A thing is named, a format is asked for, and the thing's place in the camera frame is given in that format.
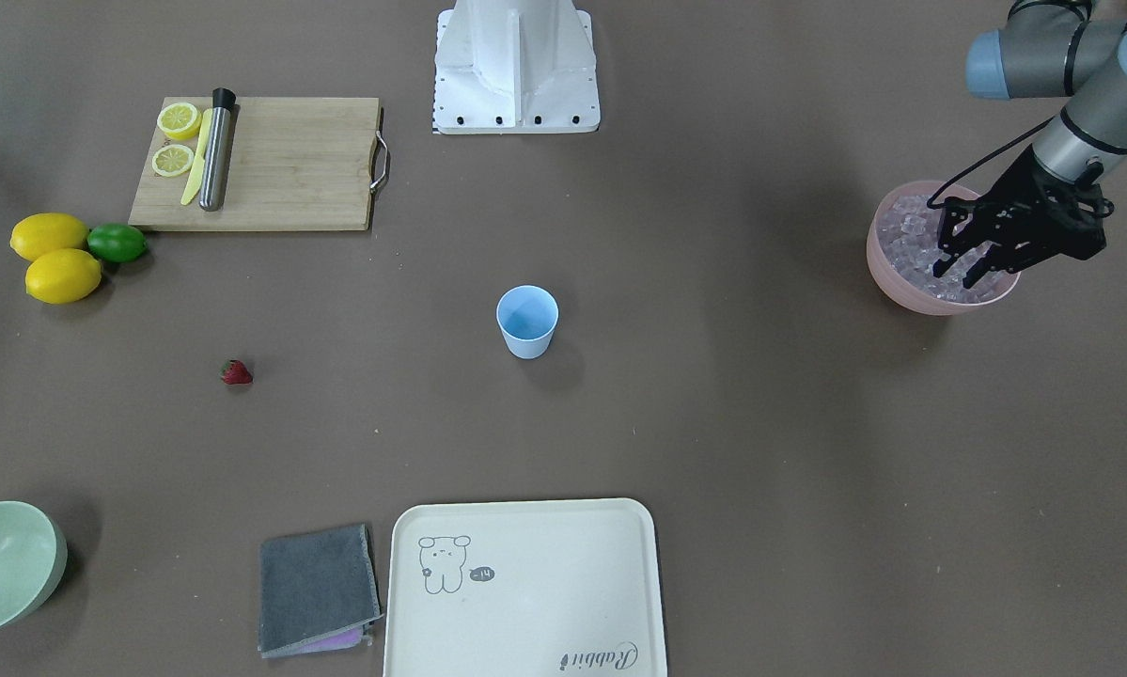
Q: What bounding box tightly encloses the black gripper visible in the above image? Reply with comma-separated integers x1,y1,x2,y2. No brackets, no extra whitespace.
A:
931,149,1113,289

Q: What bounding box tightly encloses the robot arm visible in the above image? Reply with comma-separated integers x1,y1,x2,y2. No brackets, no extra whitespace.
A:
928,1,1127,288

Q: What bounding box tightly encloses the pile of ice cubes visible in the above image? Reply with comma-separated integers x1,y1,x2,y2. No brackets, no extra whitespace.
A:
877,194,1015,304

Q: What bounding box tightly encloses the light blue plastic cup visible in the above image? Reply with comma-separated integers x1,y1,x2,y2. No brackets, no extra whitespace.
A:
495,286,559,360

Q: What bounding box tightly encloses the pink bowl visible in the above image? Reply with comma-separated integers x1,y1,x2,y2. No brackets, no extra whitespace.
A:
867,180,1023,317

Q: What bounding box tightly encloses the cream rabbit tray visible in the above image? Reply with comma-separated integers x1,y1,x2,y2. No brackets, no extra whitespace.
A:
383,497,669,676

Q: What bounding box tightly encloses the wooden cutting board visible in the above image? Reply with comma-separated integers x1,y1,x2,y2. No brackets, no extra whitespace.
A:
128,96,390,234

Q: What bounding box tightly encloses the grey folded cloth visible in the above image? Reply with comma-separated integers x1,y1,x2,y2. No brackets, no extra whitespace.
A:
258,523,383,659

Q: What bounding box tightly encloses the red strawberry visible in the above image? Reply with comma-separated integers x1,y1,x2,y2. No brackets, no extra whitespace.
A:
220,359,252,386

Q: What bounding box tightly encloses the steel muddler black tip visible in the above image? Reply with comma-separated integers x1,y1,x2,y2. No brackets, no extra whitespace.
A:
198,88,237,212

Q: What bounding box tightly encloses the yellow plastic knife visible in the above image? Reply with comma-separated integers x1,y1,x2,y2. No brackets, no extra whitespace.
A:
180,108,213,206

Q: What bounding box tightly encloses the upper lemon slice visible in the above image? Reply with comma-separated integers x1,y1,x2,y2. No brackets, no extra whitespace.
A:
156,103,203,141

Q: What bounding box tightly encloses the lemon slice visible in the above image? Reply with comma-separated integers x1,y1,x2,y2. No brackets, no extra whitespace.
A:
150,143,196,179
156,103,203,141

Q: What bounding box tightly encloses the lower lemon slice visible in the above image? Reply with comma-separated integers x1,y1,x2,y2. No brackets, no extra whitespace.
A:
150,143,196,179

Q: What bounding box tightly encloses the green lime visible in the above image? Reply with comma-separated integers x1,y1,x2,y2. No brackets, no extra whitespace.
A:
86,223,148,264

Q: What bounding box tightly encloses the lower yellow lemon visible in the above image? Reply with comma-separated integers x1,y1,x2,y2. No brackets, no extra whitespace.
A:
24,248,103,305

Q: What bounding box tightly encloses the yellow lemon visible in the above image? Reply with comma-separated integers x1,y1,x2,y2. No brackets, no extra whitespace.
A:
24,248,103,305
8,212,89,262

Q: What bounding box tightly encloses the upper yellow lemon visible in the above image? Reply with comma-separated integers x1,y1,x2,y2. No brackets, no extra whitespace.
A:
8,212,89,262

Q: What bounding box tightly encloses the mint green bowl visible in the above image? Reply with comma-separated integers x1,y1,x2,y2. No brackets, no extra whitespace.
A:
0,500,69,627

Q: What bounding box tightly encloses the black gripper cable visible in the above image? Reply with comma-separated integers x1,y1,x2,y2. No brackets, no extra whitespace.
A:
928,115,1062,210

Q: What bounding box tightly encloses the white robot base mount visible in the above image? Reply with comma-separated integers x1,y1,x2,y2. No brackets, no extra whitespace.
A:
431,1,602,134

